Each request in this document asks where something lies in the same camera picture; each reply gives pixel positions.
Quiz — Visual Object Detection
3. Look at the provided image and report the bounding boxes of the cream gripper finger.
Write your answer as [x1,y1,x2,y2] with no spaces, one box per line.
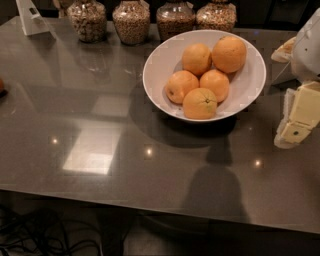
[271,37,296,63]

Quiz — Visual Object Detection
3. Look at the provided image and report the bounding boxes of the orange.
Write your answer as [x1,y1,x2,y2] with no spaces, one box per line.
[181,43,212,76]
[200,69,230,103]
[164,70,199,104]
[182,88,217,120]
[211,36,247,73]

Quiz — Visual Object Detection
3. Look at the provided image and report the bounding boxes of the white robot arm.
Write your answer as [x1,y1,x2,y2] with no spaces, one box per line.
[271,8,320,84]

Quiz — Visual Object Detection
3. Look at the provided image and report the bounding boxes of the cream robot base part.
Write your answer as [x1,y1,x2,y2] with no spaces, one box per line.
[274,81,320,149]

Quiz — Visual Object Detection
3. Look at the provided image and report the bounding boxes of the white ceramic bowl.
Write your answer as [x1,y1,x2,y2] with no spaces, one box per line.
[143,30,266,123]

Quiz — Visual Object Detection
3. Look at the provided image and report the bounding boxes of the glass jar of cereal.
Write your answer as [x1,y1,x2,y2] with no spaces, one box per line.
[196,0,237,32]

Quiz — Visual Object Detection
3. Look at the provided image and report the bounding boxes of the orange front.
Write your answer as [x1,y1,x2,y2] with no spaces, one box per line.
[182,88,217,120]

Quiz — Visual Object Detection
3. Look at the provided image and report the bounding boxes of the glass jar of brown seeds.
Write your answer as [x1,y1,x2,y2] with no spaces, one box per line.
[156,0,195,41]

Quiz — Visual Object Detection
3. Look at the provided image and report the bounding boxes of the glass jar of grains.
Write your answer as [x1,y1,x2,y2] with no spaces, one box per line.
[112,0,150,45]

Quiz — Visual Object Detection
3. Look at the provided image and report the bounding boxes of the glass jar of nuts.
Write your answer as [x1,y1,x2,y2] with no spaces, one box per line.
[67,0,107,43]

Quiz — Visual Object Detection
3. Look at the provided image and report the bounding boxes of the white stand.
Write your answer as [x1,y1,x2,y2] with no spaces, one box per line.
[16,0,50,36]

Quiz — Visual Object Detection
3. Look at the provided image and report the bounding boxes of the black cables on floor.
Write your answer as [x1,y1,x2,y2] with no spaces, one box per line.
[0,204,103,256]

